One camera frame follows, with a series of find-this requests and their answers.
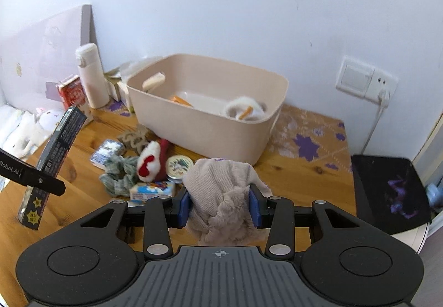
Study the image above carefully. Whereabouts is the cartoon print tissue pack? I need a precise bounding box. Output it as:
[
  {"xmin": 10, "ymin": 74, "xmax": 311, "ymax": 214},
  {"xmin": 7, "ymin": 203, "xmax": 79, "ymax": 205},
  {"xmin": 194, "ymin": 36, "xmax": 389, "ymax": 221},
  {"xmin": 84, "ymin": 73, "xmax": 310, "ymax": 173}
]
[{"xmin": 129, "ymin": 181, "xmax": 176, "ymax": 203}]

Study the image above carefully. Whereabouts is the long black cardboard box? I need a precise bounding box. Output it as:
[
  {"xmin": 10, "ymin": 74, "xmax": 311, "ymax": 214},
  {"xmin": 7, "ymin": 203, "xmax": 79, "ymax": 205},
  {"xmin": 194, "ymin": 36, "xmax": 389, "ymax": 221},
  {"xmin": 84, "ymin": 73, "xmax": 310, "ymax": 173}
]
[{"xmin": 17, "ymin": 106, "xmax": 86, "ymax": 230}]

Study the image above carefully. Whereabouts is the round tin with plant print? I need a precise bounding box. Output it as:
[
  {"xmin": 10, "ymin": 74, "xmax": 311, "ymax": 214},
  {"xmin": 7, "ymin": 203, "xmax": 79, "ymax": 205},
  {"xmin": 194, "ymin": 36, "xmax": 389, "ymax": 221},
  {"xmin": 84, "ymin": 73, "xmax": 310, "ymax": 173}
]
[{"xmin": 166, "ymin": 155, "xmax": 194, "ymax": 183}]

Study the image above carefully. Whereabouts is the Hello Kitty plush toy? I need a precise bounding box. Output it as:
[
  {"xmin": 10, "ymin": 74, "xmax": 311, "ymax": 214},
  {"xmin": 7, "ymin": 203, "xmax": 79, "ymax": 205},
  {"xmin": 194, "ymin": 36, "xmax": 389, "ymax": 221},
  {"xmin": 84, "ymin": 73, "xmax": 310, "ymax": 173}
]
[{"xmin": 137, "ymin": 139, "xmax": 170, "ymax": 182}]

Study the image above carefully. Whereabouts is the pink cloth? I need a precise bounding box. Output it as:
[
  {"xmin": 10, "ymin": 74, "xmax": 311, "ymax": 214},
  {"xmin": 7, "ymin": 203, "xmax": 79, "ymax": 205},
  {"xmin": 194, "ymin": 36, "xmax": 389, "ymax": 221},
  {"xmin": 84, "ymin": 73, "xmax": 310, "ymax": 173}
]
[{"xmin": 183, "ymin": 159, "xmax": 272, "ymax": 246}]

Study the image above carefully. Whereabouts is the green plaid scrunchie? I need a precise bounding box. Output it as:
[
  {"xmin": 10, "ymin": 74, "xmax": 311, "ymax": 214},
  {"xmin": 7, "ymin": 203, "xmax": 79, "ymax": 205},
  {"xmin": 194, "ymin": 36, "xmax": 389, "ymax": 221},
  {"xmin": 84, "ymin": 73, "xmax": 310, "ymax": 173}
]
[{"xmin": 99, "ymin": 156, "xmax": 139, "ymax": 198}]

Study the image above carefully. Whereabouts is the beige hair claw clip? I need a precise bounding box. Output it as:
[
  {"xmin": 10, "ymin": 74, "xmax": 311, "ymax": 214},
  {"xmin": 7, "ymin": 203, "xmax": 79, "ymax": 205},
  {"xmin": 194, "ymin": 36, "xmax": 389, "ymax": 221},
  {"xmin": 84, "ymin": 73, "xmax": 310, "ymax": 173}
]
[{"xmin": 117, "ymin": 124, "xmax": 158, "ymax": 155}]

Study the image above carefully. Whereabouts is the blue white pocket tissue pack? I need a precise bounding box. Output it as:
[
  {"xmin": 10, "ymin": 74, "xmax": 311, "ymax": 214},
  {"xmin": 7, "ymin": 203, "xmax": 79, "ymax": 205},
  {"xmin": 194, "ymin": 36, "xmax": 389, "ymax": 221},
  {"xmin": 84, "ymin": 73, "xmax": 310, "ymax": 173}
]
[{"xmin": 90, "ymin": 139, "xmax": 125, "ymax": 170}]

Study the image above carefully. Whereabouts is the white sheep plush toy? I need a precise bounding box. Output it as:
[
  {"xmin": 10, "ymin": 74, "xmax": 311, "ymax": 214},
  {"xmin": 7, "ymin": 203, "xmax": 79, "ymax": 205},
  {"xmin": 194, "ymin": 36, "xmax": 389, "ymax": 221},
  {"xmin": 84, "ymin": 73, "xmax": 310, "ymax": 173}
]
[{"xmin": 1, "ymin": 105, "xmax": 64, "ymax": 159}]

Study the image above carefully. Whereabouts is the purple flower table mat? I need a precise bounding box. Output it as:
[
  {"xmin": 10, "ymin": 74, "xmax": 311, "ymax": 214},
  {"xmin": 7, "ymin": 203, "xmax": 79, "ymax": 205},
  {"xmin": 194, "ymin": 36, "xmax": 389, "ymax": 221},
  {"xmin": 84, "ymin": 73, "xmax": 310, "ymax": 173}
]
[{"xmin": 266, "ymin": 104, "xmax": 351, "ymax": 173}]

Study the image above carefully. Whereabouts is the red milk carton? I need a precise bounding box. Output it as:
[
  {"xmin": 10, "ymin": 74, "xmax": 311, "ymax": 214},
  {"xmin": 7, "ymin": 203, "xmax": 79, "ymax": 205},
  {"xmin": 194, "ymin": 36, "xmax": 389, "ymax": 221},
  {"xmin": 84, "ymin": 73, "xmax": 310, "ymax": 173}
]
[{"xmin": 56, "ymin": 74, "xmax": 91, "ymax": 118}]

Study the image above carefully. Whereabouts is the black tablet device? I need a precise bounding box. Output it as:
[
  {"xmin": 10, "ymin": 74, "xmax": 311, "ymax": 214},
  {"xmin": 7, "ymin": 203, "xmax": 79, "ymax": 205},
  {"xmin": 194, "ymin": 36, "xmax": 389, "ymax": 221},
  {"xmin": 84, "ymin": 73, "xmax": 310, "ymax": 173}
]
[{"xmin": 351, "ymin": 154, "xmax": 431, "ymax": 235}]

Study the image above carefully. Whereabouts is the beige plastic storage basket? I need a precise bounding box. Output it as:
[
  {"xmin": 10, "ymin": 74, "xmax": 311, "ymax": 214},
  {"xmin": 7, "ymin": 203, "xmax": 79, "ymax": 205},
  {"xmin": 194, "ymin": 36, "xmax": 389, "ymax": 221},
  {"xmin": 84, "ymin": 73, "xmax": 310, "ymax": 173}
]
[{"xmin": 128, "ymin": 54, "xmax": 288, "ymax": 164}]

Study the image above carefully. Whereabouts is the white thermos bottle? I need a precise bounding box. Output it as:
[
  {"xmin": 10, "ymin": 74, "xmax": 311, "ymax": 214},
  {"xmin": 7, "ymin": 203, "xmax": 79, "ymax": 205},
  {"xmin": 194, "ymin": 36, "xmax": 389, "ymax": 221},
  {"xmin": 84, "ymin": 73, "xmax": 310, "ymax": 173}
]
[{"xmin": 75, "ymin": 43, "xmax": 110, "ymax": 109}]

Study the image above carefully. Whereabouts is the olive tissue box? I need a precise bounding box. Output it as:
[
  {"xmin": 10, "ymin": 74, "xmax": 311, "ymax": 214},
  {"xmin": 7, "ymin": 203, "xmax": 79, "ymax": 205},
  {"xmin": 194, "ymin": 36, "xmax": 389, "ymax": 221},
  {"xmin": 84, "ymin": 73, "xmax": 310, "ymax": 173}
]
[{"xmin": 104, "ymin": 68, "xmax": 121, "ymax": 102}]

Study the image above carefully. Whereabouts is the white power cable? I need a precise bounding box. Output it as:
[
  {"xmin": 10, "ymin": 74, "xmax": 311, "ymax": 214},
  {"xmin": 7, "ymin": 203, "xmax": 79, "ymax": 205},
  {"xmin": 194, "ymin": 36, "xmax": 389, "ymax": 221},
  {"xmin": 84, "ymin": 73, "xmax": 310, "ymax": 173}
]
[{"xmin": 359, "ymin": 90, "xmax": 392, "ymax": 157}]

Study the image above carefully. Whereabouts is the white wall socket switch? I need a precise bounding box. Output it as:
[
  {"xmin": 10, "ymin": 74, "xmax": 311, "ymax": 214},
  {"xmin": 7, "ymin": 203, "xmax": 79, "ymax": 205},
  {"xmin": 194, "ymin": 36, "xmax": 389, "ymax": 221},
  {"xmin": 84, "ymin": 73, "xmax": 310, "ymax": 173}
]
[{"xmin": 336, "ymin": 56, "xmax": 399, "ymax": 105}]

